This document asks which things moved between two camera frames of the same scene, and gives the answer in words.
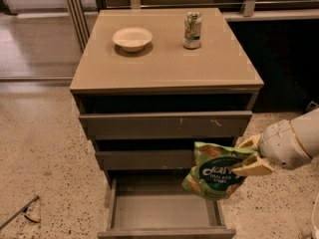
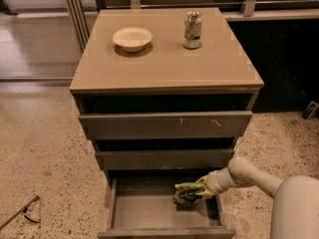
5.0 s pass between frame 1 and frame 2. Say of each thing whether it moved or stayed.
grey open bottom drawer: stayed
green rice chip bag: moved
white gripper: moved
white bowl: stayed
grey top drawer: stayed
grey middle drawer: stayed
